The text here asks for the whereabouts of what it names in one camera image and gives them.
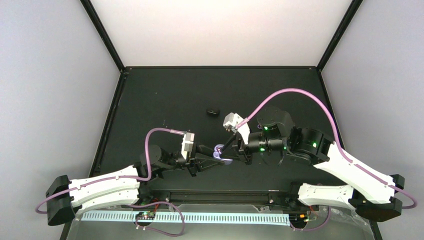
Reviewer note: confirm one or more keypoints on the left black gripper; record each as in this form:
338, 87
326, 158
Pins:
196, 160

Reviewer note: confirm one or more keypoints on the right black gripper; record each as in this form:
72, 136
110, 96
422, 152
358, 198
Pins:
240, 152

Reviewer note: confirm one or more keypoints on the lavender earbud charging case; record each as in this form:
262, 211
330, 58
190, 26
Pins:
227, 161

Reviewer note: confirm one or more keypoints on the black earbud charging case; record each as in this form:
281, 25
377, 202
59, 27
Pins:
214, 112

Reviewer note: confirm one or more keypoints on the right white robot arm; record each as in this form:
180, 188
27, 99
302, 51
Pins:
367, 192

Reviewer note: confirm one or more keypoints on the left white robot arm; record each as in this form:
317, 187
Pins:
67, 198

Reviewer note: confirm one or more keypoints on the small circuit board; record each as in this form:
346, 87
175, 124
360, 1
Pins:
145, 216

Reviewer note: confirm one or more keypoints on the clear plastic bag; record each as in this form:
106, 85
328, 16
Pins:
341, 216

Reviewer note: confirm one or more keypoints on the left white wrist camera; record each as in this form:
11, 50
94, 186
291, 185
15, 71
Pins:
187, 144

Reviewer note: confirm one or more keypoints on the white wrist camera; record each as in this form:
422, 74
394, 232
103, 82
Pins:
187, 144
235, 123

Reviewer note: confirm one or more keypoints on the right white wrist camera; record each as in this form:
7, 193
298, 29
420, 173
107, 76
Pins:
235, 123

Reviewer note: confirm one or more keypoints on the black front rail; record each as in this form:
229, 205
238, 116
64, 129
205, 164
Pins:
237, 197

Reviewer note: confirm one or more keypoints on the white slotted cable duct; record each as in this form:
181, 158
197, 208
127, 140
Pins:
278, 219

